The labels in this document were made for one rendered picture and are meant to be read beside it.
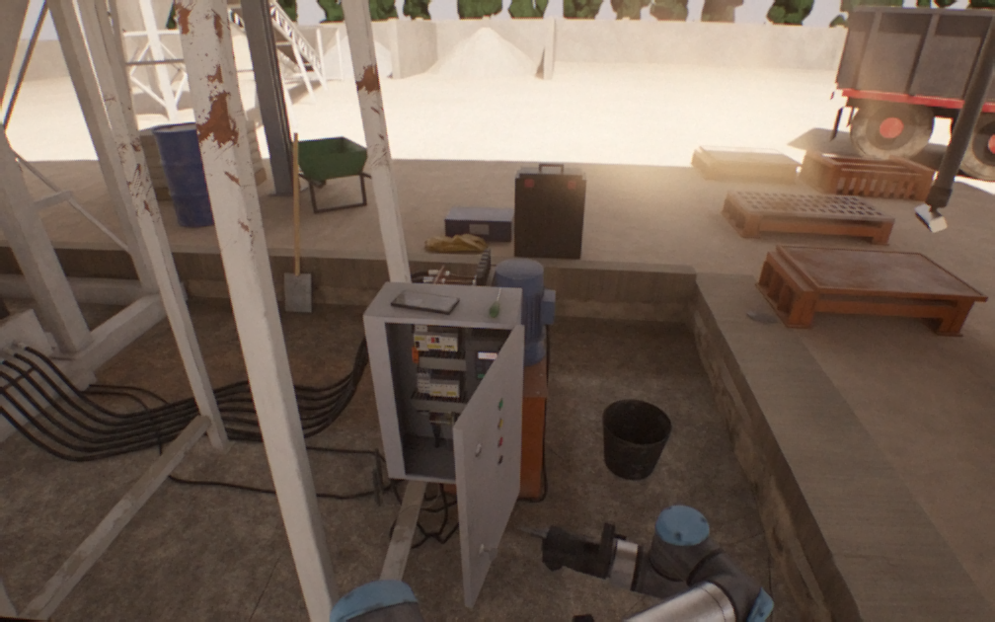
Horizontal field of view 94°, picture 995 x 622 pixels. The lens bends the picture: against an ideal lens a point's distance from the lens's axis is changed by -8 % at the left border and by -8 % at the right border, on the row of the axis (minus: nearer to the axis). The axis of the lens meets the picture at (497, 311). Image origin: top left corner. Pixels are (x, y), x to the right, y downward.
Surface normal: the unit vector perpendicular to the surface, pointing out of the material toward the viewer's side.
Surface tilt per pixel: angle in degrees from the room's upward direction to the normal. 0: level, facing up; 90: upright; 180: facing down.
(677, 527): 5
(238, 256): 80
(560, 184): 90
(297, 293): 70
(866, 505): 0
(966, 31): 90
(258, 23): 90
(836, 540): 0
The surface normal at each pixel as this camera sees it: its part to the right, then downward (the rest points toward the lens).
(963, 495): 0.00, -0.87
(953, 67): -0.64, 0.38
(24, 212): 0.99, 0.05
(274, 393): -0.11, 0.33
